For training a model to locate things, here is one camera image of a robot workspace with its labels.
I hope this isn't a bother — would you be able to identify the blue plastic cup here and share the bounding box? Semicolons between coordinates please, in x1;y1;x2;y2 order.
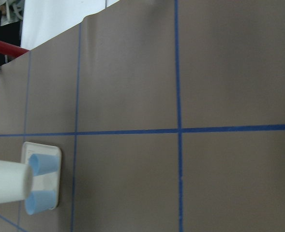
29;154;60;176
24;190;57;215

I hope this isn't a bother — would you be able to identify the cream plastic cup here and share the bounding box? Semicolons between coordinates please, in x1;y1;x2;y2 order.
0;160;33;204

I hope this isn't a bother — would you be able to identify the cream plastic tray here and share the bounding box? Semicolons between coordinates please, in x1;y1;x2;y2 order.
21;142;61;209

